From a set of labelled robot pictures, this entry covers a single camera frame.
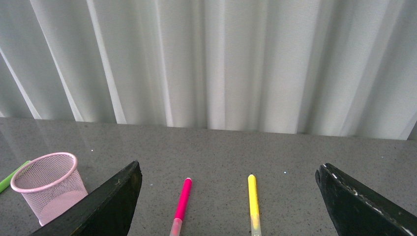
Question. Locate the yellow marker pen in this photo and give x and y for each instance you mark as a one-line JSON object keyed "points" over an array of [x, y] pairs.
{"points": [[254, 206]]}

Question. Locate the pink mesh pen cup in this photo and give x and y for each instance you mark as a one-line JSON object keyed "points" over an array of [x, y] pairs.
{"points": [[50, 184]]}

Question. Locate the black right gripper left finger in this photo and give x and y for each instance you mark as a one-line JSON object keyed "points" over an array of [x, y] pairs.
{"points": [[107, 211]]}

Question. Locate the green marker pen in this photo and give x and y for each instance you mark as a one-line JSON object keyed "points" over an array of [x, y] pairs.
{"points": [[5, 183]]}

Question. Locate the white pleated curtain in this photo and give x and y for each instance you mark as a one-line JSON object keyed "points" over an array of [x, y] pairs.
{"points": [[323, 67]]}

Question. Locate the pink marker pen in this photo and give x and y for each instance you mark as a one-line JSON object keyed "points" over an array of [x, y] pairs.
{"points": [[181, 208]]}

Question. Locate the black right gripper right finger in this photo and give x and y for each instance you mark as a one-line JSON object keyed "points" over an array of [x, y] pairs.
{"points": [[357, 210]]}

